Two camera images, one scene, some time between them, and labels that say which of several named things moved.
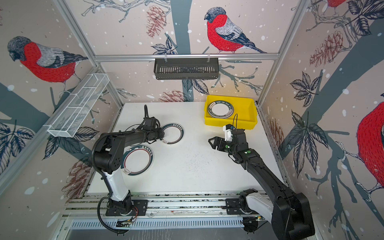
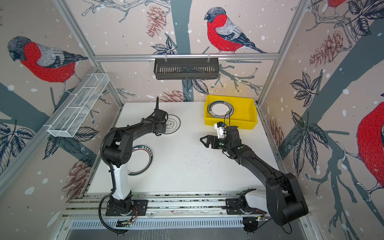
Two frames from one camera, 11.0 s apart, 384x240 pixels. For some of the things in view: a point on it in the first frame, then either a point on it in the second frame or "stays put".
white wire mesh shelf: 72,113 stays put
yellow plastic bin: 244,116 stays put
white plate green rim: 173,133 -> 220,109
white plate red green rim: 137,159 stays put
